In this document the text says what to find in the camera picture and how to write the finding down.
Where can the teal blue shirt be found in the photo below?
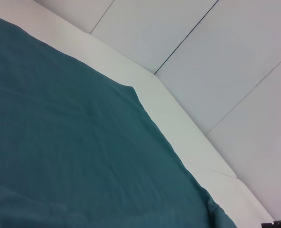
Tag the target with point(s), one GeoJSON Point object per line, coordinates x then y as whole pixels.
{"type": "Point", "coordinates": [71, 142]}

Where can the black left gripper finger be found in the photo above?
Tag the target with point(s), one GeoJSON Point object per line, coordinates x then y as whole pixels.
{"type": "Point", "coordinates": [280, 225]}

